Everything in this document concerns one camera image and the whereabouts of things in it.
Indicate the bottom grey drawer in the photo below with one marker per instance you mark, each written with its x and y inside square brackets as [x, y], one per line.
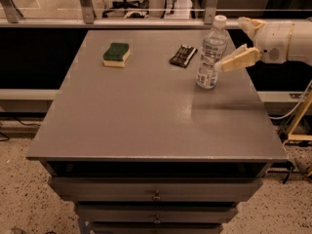
[151, 228]

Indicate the clear plastic water bottle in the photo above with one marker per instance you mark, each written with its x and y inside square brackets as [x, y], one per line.
[213, 46]

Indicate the middle grey drawer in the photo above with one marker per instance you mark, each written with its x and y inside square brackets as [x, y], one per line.
[157, 213]

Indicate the grey metal railing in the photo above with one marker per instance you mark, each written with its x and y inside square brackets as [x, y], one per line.
[154, 13]

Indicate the yellow wooden stand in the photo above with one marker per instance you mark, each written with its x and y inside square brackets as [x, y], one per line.
[289, 133]

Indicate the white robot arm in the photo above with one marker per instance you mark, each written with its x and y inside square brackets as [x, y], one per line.
[300, 47]

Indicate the top grey drawer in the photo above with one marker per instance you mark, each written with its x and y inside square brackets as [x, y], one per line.
[82, 189]

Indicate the green and yellow sponge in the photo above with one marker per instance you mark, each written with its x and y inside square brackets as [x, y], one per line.
[116, 55]

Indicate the black snack packet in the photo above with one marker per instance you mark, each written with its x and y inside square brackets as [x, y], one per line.
[183, 56]

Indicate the grey drawer cabinet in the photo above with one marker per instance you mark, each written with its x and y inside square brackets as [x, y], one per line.
[149, 119]

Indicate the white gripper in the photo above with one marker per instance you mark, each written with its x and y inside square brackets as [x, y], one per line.
[274, 42]

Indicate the grey drawer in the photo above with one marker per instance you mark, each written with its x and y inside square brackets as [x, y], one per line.
[151, 228]
[82, 189]
[157, 213]

